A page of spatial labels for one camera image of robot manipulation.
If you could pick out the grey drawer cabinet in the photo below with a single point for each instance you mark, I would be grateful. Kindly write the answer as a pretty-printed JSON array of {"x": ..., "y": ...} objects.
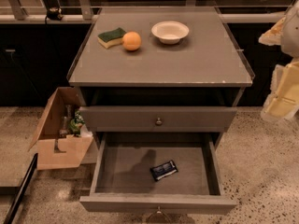
[{"x": 203, "y": 69}]

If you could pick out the dark blue rxbar packet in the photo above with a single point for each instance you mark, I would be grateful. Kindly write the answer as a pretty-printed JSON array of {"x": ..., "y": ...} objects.
[{"x": 163, "y": 170}]

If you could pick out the open cardboard box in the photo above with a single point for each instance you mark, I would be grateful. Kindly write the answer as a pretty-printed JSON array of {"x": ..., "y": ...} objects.
[{"x": 57, "y": 147}]

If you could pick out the round brass drawer knob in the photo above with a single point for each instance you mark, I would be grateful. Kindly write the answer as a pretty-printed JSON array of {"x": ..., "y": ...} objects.
[{"x": 159, "y": 122}]

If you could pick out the open grey middle drawer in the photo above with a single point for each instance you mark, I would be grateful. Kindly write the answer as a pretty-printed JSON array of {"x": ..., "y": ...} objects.
[{"x": 122, "y": 181}]

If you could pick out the green snack bag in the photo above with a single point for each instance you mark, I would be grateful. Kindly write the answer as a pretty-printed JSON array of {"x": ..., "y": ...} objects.
[{"x": 76, "y": 123}]

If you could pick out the brass lower drawer knob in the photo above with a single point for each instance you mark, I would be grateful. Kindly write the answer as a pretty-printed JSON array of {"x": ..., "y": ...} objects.
[{"x": 159, "y": 217}]

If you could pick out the closed grey top drawer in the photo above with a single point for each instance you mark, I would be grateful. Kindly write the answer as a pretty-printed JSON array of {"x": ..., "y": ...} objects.
[{"x": 142, "y": 118}]

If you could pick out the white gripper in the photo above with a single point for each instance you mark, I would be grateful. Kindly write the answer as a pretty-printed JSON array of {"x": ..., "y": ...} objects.
[{"x": 291, "y": 36}]

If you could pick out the orange fruit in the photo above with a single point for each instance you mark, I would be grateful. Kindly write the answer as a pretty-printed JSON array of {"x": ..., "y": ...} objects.
[{"x": 131, "y": 41}]

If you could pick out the black bar on floor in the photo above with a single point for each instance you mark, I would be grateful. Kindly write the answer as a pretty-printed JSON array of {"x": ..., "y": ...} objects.
[{"x": 21, "y": 191}]

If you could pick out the green yellow sponge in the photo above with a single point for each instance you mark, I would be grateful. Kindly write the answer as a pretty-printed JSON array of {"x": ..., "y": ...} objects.
[{"x": 111, "y": 38}]

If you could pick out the black device on ledge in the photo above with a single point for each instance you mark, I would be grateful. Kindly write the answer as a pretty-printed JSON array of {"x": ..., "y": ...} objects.
[{"x": 54, "y": 13}]

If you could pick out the white paper bowl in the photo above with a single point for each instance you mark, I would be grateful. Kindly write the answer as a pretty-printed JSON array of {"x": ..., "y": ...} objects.
[{"x": 170, "y": 32}]

